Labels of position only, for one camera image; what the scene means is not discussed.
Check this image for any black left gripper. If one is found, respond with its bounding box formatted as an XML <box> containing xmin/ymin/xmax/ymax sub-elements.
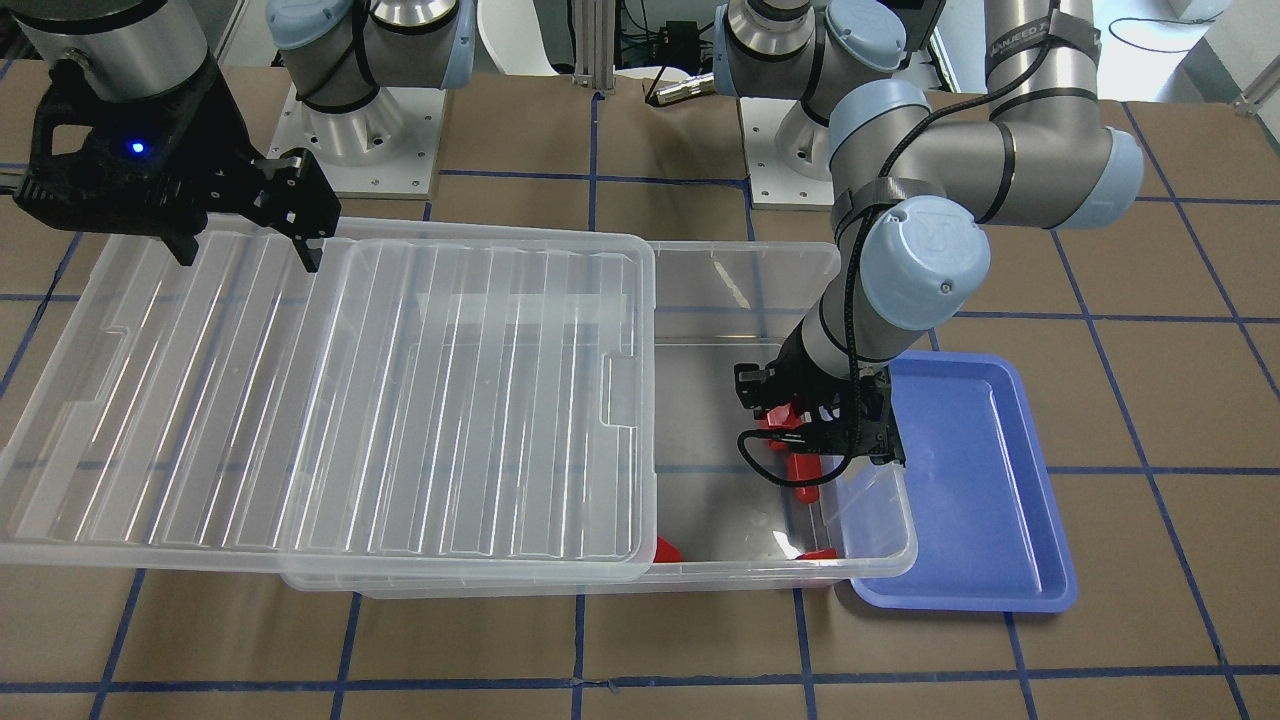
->
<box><xmin>733</xmin><ymin>340</ymin><xmax>906</xmax><ymax>469</ymax></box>

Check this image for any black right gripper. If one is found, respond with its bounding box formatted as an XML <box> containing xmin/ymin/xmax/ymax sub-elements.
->
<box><xmin>12</xmin><ymin>60</ymin><xmax>340</xmax><ymax>274</ymax></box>

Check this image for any red block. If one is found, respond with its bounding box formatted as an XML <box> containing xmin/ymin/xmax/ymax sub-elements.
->
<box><xmin>796</xmin><ymin>547</ymin><xmax>841</xmax><ymax>561</ymax></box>
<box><xmin>756</xmin><ymin>404</ymin><xmax>806</xmax><ymax>430</ymax></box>
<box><xmin>653</xmin><ymin>536</ymin><xmax>684</xmax><ymax>564</ymax></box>
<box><xmin>786</xmin><ymin>454</ymin><xmax>826</xmax><ymax>505</ymax></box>

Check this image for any clear plastic box lid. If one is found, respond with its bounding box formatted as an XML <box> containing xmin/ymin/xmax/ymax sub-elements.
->
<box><xmin>3</xmin><ymin>215</ymin><xmax>657</xmax><ymax>589</ymax></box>

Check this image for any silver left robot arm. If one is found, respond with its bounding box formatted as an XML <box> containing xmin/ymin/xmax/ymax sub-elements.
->
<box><xmin>713</xmin><ymin>1</ymin><xmax>1144</xmax><ymax>477</ymax></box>

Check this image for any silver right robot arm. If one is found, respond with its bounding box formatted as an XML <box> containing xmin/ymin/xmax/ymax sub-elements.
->
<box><xmin>3</xmin><ymin>1</ymin><xmax>477</xmax><ymax>273</ymax></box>

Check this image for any red block in box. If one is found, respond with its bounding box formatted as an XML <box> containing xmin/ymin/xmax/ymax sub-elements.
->
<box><xmin>786</xmin><ymin>454</ymin><xmax>826</xmax><ymax>505</ymax></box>
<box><xmin>796</xmin><ymin>547</ymin><xmax>841</xmax><ymax>561</ymax></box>
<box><xmin>653</xmin><ymin>536</ymin><xmax>684</xmax><ymax>564</ymax></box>

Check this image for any clear plastic storage box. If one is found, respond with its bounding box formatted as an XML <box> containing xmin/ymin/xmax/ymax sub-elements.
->
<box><xmin>284</xmin><ymin>241</ymin><xmax>918</xmax><ymax>600</ymax></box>

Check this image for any blue plastic tray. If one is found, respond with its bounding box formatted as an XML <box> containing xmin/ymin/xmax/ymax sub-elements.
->
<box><xmin>852</xmin><ymin>351</ymin><xmax>1078</xmax><ymax>614</ymax></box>

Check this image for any white chair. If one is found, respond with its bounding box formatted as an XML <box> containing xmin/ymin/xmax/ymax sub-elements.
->
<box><xmin>477</xmin><ymin>1</ymin><xmax>558</xmax><ymax>77</ymax></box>

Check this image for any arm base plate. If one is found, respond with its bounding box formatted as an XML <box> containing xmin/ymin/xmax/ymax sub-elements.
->
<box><xmin>268</xmin><ymin>87</ymin><xmax>449</xmax><ymax>200</ymax></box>
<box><xmin>739</xmin><ymin>97</ymin><xmax>835</xmax><ymax>211</ymax></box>

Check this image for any aluminium frame post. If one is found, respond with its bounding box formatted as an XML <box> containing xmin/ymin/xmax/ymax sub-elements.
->
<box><xmin>570</xmin><ymin>0</ymin><xmax>618</xmax><ymax>96</ymax></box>

